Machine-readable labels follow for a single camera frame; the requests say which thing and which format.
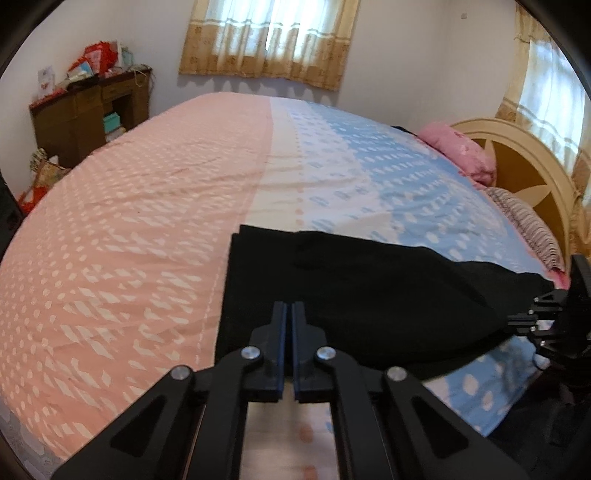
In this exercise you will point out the wide beige patterned curtain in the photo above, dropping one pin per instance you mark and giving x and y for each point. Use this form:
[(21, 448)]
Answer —
[(272, 37)]

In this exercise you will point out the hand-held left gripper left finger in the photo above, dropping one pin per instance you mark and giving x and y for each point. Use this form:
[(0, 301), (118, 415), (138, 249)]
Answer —
[(280, 355)]

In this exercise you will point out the pink and blue patterned bedsheet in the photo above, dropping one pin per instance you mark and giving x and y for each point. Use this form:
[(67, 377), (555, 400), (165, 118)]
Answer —
[(138, 221)]

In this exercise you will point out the patterned shopping bag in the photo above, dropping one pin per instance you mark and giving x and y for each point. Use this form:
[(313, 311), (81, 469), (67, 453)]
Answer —
[(44, 175)]

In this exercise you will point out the white greeting card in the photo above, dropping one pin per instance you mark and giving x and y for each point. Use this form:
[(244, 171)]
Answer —
[(46, 82)]

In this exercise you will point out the brown wooden desk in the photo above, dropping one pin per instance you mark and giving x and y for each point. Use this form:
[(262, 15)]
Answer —
[(69, 120)]

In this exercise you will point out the teal box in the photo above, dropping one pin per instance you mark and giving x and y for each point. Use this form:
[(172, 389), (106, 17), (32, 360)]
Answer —
[(112, 122)]

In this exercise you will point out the cream wooden headboard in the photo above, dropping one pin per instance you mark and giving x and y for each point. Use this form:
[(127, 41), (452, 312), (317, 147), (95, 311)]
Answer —
[(521, 152)]

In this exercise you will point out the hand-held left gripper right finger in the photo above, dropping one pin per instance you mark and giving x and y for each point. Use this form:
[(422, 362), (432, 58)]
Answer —
[(298, 355)]

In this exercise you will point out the black chair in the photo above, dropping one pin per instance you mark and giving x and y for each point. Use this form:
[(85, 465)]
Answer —
[(8, 212)]

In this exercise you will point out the narrow beige patterned curtain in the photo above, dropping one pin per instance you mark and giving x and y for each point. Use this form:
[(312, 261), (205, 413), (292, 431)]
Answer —
[(545, 92)]

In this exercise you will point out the striped pillow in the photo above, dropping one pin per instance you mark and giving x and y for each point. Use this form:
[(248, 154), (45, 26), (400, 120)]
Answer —
[(531, 226)]

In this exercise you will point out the pink pillow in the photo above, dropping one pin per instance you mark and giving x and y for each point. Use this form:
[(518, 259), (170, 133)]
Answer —
[(457, 147)]

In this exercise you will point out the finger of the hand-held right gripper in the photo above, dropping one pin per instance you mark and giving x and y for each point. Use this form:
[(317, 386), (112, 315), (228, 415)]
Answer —
[(524, 322)]

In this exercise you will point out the black pants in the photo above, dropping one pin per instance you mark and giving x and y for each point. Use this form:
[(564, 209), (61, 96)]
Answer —
[(369, 295)]

